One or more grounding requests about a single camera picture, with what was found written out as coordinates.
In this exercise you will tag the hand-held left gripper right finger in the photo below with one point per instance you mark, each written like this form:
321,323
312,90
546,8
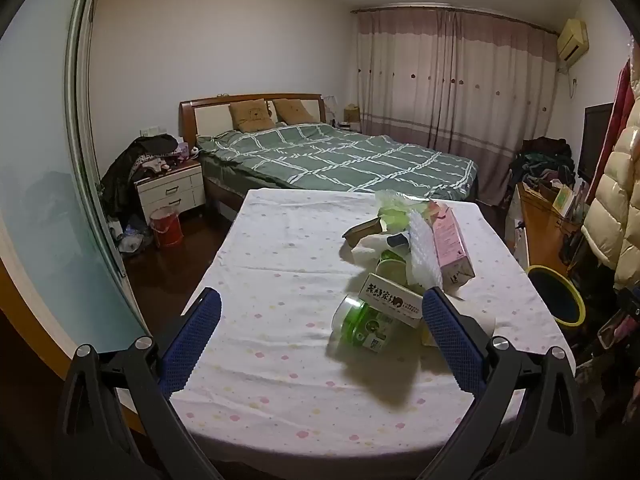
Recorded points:
452,340

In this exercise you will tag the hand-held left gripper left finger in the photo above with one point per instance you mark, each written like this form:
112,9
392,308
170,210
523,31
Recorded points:
192,340

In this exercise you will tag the white printed cardboard box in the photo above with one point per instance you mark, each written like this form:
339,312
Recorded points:
390,300

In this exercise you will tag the pink drink carton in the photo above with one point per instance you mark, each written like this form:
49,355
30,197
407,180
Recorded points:
450,245

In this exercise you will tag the yellow rimmed dark blue bin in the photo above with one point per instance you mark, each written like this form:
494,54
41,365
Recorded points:
555,272

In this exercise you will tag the brown plastic tray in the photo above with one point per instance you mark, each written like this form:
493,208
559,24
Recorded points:
362,232

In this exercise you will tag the green rimmed paper cup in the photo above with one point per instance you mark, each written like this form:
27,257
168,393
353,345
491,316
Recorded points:
392,267

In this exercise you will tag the dotted white tablecloth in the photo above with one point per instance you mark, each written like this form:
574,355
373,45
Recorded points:
280,270

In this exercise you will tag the red bucket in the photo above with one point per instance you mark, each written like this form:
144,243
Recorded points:
165,227

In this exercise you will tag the white crumpled tissue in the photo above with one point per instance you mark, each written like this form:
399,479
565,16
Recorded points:
367,250

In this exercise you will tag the wooden desk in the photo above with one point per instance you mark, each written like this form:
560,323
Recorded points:
542,230

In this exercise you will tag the green plastic bag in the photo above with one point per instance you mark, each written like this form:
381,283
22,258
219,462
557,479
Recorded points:
395,207

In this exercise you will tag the white wooden nightstand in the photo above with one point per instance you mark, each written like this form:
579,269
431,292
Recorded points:
170,187

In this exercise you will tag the green picture box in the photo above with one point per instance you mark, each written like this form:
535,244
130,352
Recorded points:
563,201

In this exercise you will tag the dark clothes pile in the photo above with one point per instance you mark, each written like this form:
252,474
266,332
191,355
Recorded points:
125,165

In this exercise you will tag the mixed clothes pile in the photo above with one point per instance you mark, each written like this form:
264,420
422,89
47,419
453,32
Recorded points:
542,160

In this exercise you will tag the glass sliding door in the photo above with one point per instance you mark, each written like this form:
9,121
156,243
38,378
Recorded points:
45,200

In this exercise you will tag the cream puffer jacket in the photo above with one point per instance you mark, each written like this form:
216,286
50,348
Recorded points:
615,200

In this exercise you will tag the green checked duvet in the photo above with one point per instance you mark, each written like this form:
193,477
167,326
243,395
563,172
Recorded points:
340,155

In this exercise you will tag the wooden bed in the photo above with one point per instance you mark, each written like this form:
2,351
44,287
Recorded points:
210,110

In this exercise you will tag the brown bear pillow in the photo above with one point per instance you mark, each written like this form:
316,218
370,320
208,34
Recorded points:
252,115
295,110

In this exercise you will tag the black television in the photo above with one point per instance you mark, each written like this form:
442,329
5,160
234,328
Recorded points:
595,140

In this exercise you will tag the small tan box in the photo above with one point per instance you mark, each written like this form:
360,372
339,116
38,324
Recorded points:
352,114

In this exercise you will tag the pink white curtain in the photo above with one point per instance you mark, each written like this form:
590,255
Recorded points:
450,85

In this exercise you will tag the red dotted quilted jacket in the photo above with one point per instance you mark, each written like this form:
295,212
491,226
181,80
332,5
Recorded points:
620,100

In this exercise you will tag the cream air conditioner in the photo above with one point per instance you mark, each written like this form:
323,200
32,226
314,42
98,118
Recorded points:
572,37

